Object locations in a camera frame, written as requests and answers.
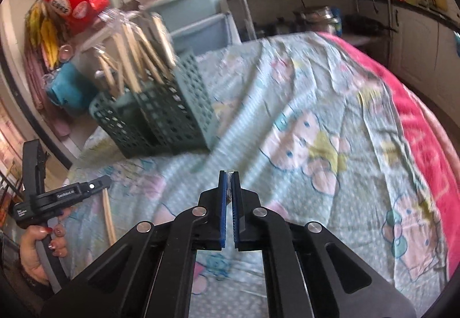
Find bundle of chopsticks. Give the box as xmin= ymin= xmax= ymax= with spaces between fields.
xmin=80 ymin=8 xmax=177 ymax=98

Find blue plastic storage drawers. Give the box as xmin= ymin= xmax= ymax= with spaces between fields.
xmin=144 ymin=0 xmax=242 ymax=55

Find teal cloth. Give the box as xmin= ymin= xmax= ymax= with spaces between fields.
xmin=46 ymin=62 xmax=99 ymax=115

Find person's left hand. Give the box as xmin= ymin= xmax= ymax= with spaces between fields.
xmin=20 ymin=214 xmax=70 ymax=286

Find cartoon printed bed sheet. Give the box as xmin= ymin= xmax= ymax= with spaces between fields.
xmin=66 ymin=32 xmax=450 ymax=318

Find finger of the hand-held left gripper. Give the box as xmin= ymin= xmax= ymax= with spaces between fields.
xmin=94 ymin=175 xmax=113 ymax=194

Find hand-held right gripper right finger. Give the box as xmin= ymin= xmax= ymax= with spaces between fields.
xmin=232 ymin=171 xmax=417 ymax=318

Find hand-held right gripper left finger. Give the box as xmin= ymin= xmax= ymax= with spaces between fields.
xmin=41 ymin=170 xmax=228 ymax=318

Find white cabinet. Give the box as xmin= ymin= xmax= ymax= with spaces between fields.
xmin=390 ymin=0 xmax=460 ymax=108

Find pink blanket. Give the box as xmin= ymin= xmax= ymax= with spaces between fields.
xmin=316 ymin=32 xmax=460 ymax=270

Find metal pot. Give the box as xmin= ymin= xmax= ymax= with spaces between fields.
xmin=294 ymin=5 xmax=341 ymax=34

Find green plastic utensil basket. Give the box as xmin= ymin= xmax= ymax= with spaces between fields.
xmin=89 ymin=50 xmax=221 ymax=159

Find wooden chopsticks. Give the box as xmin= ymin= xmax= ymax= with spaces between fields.
xmin=101 ymin=189 xmax=118 ymax=247

